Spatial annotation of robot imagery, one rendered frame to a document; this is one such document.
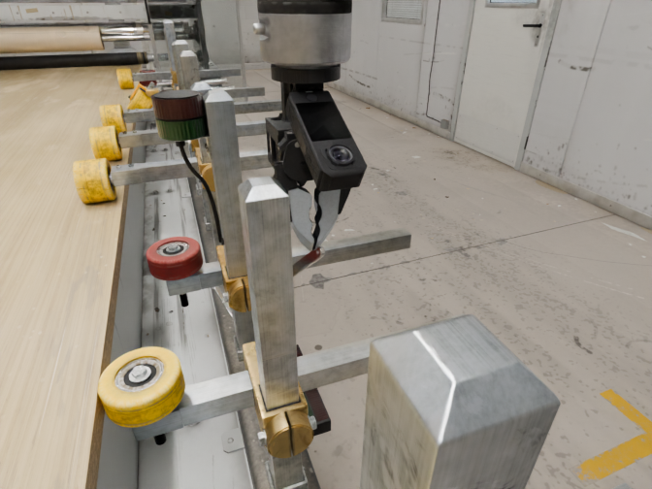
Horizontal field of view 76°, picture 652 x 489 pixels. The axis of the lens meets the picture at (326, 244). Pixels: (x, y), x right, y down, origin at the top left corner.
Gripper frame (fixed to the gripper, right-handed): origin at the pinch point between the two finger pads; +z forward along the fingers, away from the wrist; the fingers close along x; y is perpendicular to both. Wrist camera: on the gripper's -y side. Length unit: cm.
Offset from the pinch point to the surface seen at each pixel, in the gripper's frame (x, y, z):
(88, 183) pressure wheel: 29.8, 39.2, 3.2
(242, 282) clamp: 8.1, 10.5, 11.0
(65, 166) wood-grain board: 39, 67, 8
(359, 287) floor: -60, 111, 98
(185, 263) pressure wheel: 15.5, 14.4, 8.3
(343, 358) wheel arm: -1.1, -7.7, 12.3
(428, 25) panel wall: -247, 372, -1
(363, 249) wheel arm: -14.7, 16.6, 13.4
